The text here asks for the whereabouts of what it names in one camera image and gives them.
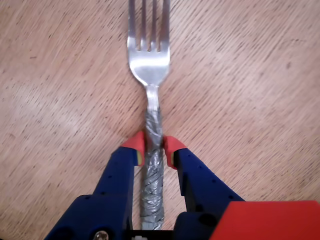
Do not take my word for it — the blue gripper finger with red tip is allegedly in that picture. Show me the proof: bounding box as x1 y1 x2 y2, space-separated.
163 135 245 240
44 131 145 240

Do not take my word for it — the metal fork with taped handle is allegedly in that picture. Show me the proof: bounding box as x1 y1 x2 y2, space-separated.
126 0 171 231

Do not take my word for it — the red camera mount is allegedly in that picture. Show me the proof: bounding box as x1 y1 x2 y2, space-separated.
209 199 320 240

